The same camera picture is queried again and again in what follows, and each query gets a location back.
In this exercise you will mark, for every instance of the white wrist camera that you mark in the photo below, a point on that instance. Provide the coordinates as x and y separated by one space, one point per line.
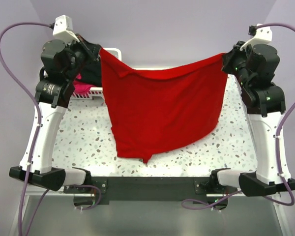
63 29
260 35

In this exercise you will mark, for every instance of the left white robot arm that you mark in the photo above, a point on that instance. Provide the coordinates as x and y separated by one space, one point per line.
62 62

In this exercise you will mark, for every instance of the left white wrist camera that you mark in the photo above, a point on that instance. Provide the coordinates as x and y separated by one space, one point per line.
63 29

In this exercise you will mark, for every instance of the white plastic laundry basket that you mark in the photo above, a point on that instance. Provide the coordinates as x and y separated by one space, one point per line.
94 91

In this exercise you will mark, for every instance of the red t shirt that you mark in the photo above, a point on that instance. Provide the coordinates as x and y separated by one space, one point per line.
155 111

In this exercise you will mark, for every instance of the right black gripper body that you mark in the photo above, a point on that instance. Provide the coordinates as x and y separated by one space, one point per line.
236 63

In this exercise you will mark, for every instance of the black t shirt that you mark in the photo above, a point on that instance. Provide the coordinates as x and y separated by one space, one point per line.
91 73

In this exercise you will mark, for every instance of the aluminium frame rail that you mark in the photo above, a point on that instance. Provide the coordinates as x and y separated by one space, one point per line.
38 191

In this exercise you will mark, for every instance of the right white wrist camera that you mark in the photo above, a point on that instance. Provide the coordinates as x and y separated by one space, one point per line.
260 35

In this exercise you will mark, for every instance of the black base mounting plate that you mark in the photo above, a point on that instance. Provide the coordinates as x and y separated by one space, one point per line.
146 189

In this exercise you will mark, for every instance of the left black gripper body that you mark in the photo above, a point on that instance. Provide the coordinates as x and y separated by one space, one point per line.
78 57

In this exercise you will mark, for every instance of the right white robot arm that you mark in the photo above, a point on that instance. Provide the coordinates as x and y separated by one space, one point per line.
254 68

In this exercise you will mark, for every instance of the pink t shirt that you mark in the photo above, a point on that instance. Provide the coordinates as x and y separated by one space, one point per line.
81 88

